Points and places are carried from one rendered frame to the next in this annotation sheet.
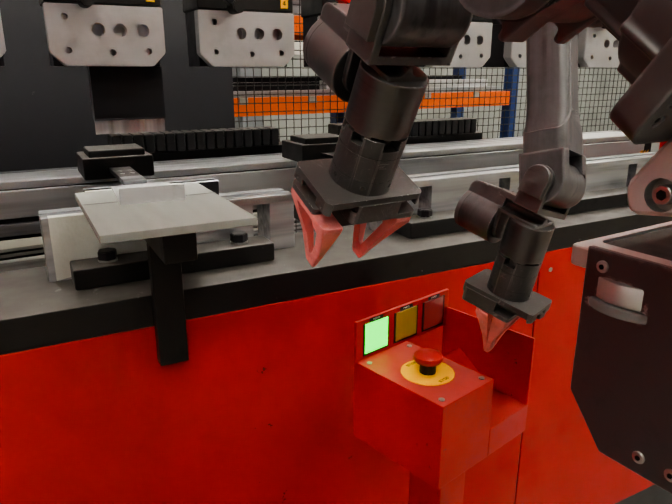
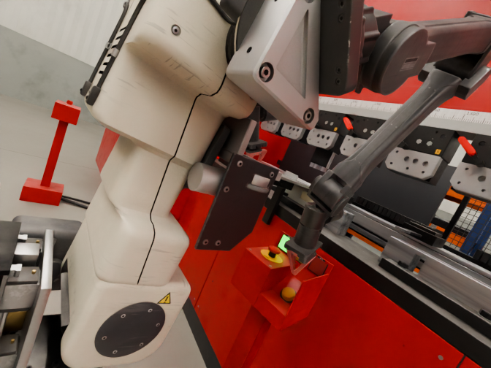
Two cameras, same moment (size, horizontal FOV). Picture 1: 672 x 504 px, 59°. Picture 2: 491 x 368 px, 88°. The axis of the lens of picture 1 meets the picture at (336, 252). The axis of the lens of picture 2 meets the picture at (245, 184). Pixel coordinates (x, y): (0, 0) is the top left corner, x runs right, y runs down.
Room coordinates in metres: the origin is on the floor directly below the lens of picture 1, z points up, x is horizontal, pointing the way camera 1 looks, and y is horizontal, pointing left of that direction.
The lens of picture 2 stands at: (0.46, -0.83, 1.07)
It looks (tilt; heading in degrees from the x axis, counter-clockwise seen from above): 9 degrees down; 81
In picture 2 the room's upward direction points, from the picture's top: 23 degrees clockwise
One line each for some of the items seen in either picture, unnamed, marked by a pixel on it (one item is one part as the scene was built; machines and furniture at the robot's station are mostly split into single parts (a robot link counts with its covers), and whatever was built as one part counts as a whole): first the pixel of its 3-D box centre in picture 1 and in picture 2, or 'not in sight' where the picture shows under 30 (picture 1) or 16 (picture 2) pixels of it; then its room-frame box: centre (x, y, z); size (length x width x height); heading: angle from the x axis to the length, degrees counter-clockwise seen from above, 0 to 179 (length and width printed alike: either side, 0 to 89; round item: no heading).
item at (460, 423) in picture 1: (442, 378); (280, 274); (0.76, -0.15, 0.75); 0.20 x 0.16 x 0.18; 131
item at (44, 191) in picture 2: not in sight; (55, 151); (-0.73, 1.31, 0.42); 0.25 x 0.20 x 0.83; 28
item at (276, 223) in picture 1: (176, 230); (310, 204); (0.93, 0.26, 0.92); 0.39 x 0.06 x 0.10; 118
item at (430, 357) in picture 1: (427, 364); (272, 253); (0.72, -0.12, 0.79); 0.04 x 0.04 x 0.04
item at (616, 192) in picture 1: (604, 199); not in sight; (1.33, -0.61, 0.89); 0.30 x 0.05 x 0.03; 118
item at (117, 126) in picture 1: (128, 100); (321, 159); (0.91, 0.31, 1.13); 0.10 x 0.02 x 0.10; 118
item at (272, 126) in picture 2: not in sight; (277, 119); (0.71, 0.68, 1.26); 0.15 x 0.09 x 0.17; 118
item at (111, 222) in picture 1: (158, 207); (287, 177); (0.78, 0.24, 1.00); 0.26 x 0.18 x 0.01; 28
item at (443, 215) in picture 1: (466, 219); (435, 294); (1.14, -0.26, 0.89); 0.30 x 0.05 x 0.03; 118
